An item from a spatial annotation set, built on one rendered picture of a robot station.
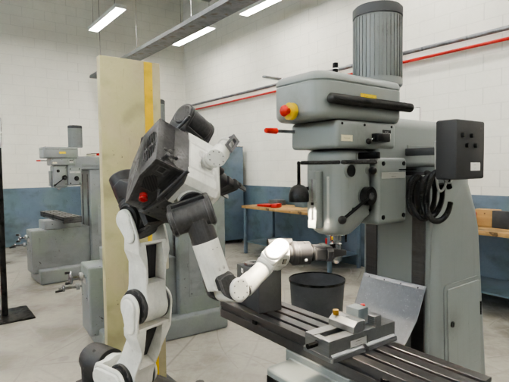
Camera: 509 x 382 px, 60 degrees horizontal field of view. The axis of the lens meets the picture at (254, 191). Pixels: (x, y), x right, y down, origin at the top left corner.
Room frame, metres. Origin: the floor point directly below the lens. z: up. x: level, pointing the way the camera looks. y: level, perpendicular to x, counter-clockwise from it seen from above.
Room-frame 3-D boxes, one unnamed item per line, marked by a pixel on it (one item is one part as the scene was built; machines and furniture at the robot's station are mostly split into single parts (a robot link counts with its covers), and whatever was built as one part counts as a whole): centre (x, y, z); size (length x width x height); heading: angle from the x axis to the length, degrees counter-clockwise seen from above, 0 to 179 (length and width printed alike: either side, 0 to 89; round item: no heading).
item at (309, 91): (1.70, -0.32, 1.81); 0.47 x 0.26 x 0.16; 127
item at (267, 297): (2.06, -0.01, 1.01); 0.22 x 0.12 x 0.20; 29
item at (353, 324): (1.57, -0.33, 1.00); 0.12 x 0.06 x 0.04; 35
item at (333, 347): (1.59, -0.35, 0.97); 0.35 x 0.15 x 0.11; 125
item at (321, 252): (1.67, -0.22, 1.24); 0.13 x 0.12 x 0.10; 12
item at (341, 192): (1.69, -0.32, 1.47); 0.21 x 0.19 x 0.32; 37
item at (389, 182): (1.80, -0.47, 1.47); 0.24 x 0.19 x 0.26; 37
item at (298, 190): (1.58, -0.16, 1.47); 0.07 x 0.07 x 0.06
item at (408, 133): (1.99, -0.71, 1.66); 0.80 x 0.23 x 0.20; 127
